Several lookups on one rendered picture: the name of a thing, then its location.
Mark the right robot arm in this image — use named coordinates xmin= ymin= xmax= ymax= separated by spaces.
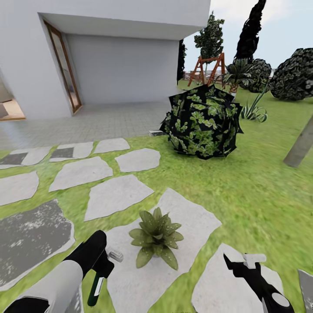
xmin=223 ymin=253 xmax=295 ymax=313

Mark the insectifuge atomizer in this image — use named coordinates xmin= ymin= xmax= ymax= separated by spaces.
xmin=87 ymin=273 xmax=104 ymax=306

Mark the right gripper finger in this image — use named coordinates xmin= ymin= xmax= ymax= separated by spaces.
xmin=223 ymin=254 xmax=233 ymax=271

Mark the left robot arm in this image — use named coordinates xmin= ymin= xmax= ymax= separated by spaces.
xmin=4 ymin=230 xmax=124 ymax=313

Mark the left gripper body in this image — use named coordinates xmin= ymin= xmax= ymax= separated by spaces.
xmin=92 ymin=254 xmax=114 ymax=278

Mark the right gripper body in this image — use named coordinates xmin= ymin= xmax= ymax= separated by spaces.
xmin=232 ymin=262 xmax=265 ymax=286

